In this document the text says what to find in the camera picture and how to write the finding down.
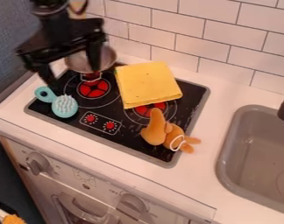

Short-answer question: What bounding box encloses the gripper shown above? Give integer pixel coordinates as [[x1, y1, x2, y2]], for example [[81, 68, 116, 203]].
[[14, 17, 107, 86]]

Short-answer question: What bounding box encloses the silver pot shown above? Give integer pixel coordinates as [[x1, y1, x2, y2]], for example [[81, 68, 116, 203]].
[[63, 45, 119, 81]]

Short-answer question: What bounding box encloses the blue brush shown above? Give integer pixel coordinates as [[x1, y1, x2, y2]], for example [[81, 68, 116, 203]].
[[32, 86, 81, 119]]

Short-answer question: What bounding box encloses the toy stove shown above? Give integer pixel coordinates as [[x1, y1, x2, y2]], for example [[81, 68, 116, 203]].
[[24, 61, 213, 170]]

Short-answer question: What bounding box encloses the yellow cloth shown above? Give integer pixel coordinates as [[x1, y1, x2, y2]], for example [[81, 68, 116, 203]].
[[113, 60, 185, 110]]

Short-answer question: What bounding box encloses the orange toy chicken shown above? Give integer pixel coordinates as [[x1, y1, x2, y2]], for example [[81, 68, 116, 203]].
[[138, 108, 203, 154]]

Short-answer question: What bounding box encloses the toy sink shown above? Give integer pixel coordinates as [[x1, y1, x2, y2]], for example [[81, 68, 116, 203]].
[[214, 104, 284, 217]]

